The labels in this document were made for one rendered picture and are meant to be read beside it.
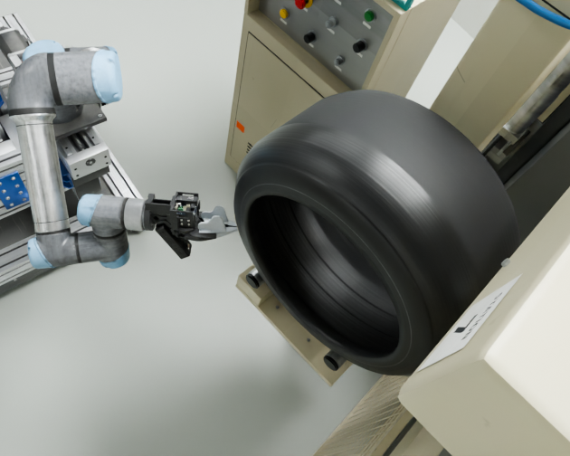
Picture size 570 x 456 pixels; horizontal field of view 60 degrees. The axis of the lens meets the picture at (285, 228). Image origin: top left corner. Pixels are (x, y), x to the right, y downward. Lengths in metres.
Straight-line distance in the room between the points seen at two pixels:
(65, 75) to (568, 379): 1.09
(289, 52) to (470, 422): 1.52
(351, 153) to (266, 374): 1.46
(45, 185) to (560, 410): 1.10
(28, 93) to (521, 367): 1.10
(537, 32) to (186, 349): 1.70
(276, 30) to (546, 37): 1.11
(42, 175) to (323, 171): 0.68
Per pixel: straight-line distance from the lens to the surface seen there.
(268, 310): 1.35
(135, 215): 1.16
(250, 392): 2.11
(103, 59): 1.23
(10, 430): 2.17
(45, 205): 1.24
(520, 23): 0.93
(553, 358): 0.37
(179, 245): 1.20
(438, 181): 0.82
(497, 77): 0.98
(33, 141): 1.24
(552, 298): 0.38
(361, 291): 1.30
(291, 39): 1.83
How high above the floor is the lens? 2.06
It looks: 60 degrees down
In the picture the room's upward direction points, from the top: 21 degrees clockwise
